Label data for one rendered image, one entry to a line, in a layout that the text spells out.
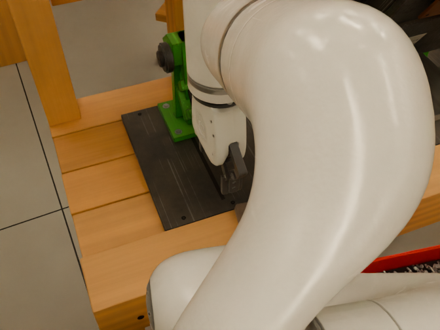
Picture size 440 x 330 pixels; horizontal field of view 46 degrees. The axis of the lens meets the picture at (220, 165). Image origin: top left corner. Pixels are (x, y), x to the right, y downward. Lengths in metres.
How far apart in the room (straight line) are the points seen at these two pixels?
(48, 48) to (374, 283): 1.13
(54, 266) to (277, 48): 2.09
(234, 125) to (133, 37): 2.74
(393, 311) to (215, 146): 0.45
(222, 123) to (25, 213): 1.91
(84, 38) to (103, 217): 2.27
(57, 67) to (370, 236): 1.24
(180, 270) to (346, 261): 0.41
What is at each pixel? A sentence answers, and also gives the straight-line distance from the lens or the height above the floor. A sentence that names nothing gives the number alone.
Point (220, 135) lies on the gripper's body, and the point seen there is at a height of 1.41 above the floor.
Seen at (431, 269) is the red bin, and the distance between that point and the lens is 1.26.
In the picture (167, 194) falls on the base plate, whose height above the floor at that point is 0.90.
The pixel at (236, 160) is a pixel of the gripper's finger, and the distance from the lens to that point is 0.69.
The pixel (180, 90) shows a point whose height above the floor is 1.02.
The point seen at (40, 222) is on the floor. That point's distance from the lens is 2.45.
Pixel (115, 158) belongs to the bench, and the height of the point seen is 0.88.
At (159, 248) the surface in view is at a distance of 1.18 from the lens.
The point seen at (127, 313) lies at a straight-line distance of 1.17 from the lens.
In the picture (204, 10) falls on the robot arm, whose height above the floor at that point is 1.59.
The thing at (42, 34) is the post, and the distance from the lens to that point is 1.35.
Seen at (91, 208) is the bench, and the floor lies 0.88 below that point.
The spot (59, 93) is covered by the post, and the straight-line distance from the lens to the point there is 1.46.
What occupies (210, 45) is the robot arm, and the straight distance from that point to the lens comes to 0.41.
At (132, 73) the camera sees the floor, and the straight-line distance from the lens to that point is 3.09.
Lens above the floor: 1.89
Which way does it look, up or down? 48 degrees down
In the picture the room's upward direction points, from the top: straight up
